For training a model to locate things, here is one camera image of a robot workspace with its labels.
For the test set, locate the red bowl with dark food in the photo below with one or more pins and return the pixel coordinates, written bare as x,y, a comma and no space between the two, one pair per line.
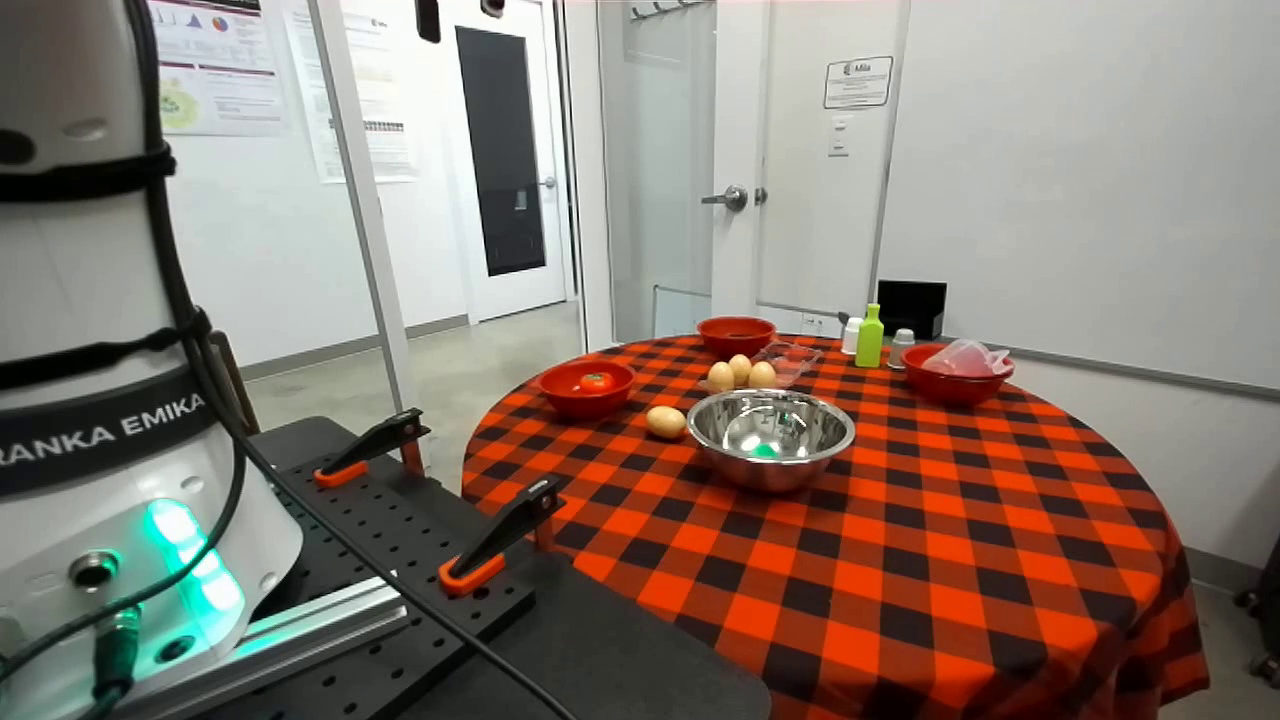
739,341

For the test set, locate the white door with dark window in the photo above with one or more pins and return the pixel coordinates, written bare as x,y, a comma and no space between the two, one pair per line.
503,147

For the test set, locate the colourful wall poster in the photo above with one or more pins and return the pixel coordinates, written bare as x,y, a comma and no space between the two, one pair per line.
222,65

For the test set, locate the aluminium profile rail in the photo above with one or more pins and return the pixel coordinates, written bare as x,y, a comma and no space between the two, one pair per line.
321,620

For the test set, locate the black wall tray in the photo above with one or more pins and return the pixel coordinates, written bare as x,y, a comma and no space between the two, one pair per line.
912,304

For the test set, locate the white door with frosted glass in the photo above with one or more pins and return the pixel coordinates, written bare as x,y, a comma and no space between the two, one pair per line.
739,82

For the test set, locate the stainless steel bowl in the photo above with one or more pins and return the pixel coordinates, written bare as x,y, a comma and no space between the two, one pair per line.
724,459

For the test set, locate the black orange clamp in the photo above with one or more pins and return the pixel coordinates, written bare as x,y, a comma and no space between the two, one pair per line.
383,440
505,527

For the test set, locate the clear glass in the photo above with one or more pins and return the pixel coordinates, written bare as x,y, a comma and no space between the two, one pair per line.
802,360

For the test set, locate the red black plaid tablecloth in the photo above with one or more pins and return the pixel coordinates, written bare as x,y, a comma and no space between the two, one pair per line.
935,563

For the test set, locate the red bowl with plastic bag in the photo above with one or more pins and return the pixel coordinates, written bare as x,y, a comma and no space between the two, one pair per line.
954,389

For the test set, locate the large wall whiteboard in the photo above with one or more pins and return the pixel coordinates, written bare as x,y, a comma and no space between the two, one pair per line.
1095,174

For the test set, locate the small white paper notice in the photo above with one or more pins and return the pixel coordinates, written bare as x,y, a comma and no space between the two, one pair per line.
839,136

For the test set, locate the plain red bowl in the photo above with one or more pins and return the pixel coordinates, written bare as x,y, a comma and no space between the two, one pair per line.
565,402

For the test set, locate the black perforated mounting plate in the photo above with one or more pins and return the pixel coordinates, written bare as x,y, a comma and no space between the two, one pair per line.
361,520

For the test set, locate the green squeeze bottle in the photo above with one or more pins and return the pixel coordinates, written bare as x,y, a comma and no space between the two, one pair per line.
869,341

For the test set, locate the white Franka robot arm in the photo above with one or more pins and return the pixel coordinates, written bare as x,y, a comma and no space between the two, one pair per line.
81,264

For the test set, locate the small white bottle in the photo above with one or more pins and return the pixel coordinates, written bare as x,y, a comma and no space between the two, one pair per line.
848,338

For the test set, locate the clear plastic bag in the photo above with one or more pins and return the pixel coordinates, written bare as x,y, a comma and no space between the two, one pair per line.
963,357

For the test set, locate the red tomato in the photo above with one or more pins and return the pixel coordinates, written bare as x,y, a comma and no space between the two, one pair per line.
589,383

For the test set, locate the white wall sign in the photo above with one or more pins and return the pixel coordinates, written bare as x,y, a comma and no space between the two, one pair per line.
856,82

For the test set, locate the white slanted pole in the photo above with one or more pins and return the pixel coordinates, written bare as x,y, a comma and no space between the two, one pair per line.
352,174

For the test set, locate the beige egg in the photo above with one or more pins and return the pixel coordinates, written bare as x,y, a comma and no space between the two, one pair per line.
762,375
720,376
741,364
665,423

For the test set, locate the white text wall poster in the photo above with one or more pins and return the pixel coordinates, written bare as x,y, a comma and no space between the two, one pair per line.
387,104

